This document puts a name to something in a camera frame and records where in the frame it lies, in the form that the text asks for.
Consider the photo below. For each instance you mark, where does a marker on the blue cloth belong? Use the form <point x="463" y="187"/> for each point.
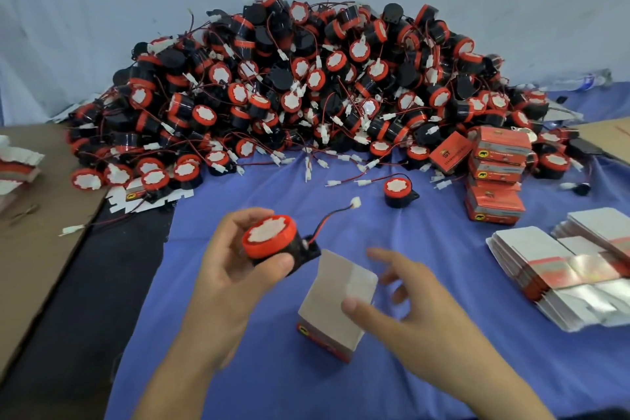
<point x="443" y="238"/>

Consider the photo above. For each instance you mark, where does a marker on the brown cardboard sheet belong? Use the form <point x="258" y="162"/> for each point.
<point x="39" y="267"/>
<point x="610" y="137"/>

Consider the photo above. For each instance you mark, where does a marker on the stack of paper boxes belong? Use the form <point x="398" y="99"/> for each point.
<point x="18" y="174"/>
<point x="551" y="267"/>

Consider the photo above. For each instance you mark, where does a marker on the orange white paper box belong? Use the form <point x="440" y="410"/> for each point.
<point x="453" y="151"/>
<point x="335" y="302"/>
<point x="497" y="171"/>
<point x="502" y="144"/>
<point x="495" y="203"/>

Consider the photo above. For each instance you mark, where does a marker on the person's left hand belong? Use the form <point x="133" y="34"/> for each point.
<point x="231" y="282"/>

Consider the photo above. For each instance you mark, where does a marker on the pile of black red buzzers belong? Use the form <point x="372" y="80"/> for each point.
<point x="295" y="80"/>

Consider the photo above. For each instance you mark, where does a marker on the person's left forearm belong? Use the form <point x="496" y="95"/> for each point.
<point x="182" y="395"/>

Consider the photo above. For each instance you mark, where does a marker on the single red black buzzer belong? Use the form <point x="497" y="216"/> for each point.
<point x="271" y="238"/>
<point x="399" y="188"/>

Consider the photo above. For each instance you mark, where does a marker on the person's right hand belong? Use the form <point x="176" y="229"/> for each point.
<point x="433" y="326"/>

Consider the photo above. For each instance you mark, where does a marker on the clear plastic bottle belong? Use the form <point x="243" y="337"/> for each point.
<point x="576" y="80"/>

